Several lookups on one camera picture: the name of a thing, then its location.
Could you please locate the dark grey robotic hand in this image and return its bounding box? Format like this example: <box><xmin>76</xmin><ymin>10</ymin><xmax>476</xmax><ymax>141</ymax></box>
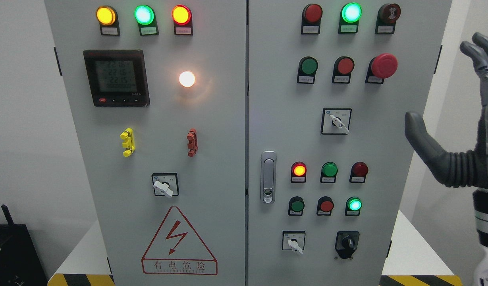
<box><xmin>404</xmin><ymin>32</ymin><xmax>488</xmax><ymax>189</ymax></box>

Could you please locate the green lit button lower row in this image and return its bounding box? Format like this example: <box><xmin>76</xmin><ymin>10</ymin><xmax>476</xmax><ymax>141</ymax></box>
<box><xmin>344</xmin><ymin>197</ymin><xmax>362</xmax><ymax>216</ymax></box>

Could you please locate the red emergency stop mushroom button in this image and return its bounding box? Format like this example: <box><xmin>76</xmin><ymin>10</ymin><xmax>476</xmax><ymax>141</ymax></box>
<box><xmin>365</xmin><ymin>53</ymin><xmax>398</xmax><ymax>84</ymax></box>

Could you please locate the green indicator middle row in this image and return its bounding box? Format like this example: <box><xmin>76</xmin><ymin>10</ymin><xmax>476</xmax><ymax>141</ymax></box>
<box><xmin>320</xmin><ymin>162</ymin><xmax>338</xmax><ymax>184</ymax></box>

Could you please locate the red push button lower row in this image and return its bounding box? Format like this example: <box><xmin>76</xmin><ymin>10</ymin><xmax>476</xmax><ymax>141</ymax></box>
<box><xmin>316</xmin><ymin>197</ymin><xmax>334</xmax><ymax>216</ymax></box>

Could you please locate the red push button row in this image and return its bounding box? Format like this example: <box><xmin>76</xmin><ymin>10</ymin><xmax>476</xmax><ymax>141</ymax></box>
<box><xmin>332</xmin><ymin>56</ymin><xmax>355</xmax><ymax>84</ymax></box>
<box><xmin>316</xmin><ymin>197</ymin><xmax>334</xmax><ymax>216</ymax></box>

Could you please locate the red push button upper row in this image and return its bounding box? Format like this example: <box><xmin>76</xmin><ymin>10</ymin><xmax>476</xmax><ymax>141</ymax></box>
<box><xmin>332</xmin><ymin>56</ymin><xmax>355</xmax><ymax>84</ymax></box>

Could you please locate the dark red buzzer top right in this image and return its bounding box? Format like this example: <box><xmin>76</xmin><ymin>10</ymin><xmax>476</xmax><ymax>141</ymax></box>
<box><xmin>375</xmin><ymin>3</ymin><xmax>401</xmax><ymax>34</ymax></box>

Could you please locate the red lit indicator middle row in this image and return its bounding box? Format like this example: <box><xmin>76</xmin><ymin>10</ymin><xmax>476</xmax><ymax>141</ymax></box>
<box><xmin>290</xmin><ymin>161</ymin><xmax>307</xmax><ymax>183</ymax></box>

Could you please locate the green push button lower row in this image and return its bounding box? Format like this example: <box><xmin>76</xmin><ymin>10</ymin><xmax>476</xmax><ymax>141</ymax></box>
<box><xmin>288</xmin><ymin>197</ymin><xmax>305</xmax><ymax>216</ymax></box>

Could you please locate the green push button row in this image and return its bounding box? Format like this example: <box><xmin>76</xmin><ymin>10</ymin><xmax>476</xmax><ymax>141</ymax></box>
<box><xmin>288</xmin><ymin>197</ymin><xmax>305</xmax><ymax>216</ymax></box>
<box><xmin>297</xmin><ymin>56</ymin><xmax>318</xmax><ymax>84</ymax></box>

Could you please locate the green push button upper row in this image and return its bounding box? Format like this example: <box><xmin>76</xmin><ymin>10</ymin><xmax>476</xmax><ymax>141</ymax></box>
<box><xmin>297</xmin><ymin>56</ymin><xmax>318</xmax><ymax>84</ymax></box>

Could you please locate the green lit indicator top right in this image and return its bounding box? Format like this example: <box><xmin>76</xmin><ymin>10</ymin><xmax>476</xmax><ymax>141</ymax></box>
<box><xmin>338</xmin><ymin>2</ymin><xmax>362</xmax><ymax>34</ymax></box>

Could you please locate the dark red indicator top right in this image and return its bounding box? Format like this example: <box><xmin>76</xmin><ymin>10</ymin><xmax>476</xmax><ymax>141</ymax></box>
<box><xmin>301</xmin><ymin>4</ymin><xmax>322</xmax><ymax>35</ymax></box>

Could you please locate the grey electrical control cabinet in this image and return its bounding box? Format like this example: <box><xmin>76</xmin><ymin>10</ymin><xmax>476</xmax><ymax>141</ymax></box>
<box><xmin>44</xmin><ymin>0</ymin><xmax>452</xmax><ymax>286</ymax></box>

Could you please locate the red terminal connector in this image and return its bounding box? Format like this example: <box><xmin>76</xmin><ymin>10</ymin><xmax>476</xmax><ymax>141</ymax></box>
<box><xmin>186</xmin><ymin>128</ymin><xmax>198</xmax><ymax>157</ymax></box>

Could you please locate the white lit indicator lamp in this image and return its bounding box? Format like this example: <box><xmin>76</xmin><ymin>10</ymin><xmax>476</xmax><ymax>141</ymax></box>
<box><xmin>178</xmin><ymin>71</ymin><xmax>196</xmax><ymax>88</ymax></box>

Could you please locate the red high voltage warning sticker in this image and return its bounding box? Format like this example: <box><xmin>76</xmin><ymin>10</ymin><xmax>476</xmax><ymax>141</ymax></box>
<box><xmin>141</xmin><ymin>206</ymin><xmax>218</xmax><ymax>275</ymax></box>

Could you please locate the red lit indicator top left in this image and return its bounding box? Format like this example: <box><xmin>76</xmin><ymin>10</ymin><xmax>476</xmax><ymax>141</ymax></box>
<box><xmin>172</xmin><ymin>5</ymin><xmax>193</xmax><ymax>36</ymax></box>

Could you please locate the yellow terminal connector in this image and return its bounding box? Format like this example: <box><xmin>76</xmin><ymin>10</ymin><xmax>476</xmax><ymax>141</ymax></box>
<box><xmin>120</xmin><ymin>128</ymin><xmax>136</xmax><ymax>157</ymax></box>

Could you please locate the green indicator light top left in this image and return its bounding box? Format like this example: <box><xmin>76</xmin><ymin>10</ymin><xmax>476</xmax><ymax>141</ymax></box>
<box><xmin>134</xmin><ymin>5</ymin><xmax>159</xmax><ymax>36</ymax></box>

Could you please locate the black digital power meter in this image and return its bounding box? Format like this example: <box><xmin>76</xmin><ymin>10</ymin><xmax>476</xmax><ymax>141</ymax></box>
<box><xmin>83</xmin><ymin>50</ymin><xmax>150</xmax><ymax>107</ymax></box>

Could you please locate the yellow indicator light top left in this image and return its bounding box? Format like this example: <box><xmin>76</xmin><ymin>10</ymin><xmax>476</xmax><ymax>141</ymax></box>
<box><xmin>96</xmin><ymin>6</ymin><xmax>120</xmax><ymax>36</ymax></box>

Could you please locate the black box with antenna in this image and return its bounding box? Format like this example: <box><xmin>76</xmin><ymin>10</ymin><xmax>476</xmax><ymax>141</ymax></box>
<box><xmin>0</xmin><ymin>205</ymin><xmax>48</xmax><ymax>286</ymax></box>

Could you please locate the black key selector switch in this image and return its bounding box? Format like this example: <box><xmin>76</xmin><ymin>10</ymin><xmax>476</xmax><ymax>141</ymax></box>
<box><xmin>335</xmin><ymin>231</ymin><xmax>360</xmax><ymax>259</ymax></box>

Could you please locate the silver cabinet door handle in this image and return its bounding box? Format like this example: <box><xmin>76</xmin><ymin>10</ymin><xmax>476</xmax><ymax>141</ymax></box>
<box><xmin>260</xmin><ymin>151</ymin><xmax>277</xmax><ymax>203</ymax></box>

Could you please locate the left door grey rotary switch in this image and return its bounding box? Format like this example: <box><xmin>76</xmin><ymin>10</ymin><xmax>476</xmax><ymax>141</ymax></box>
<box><xmin>151</xmin><ymin>173</ymin><xmax>179</xmax><ymax>198</ymax></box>

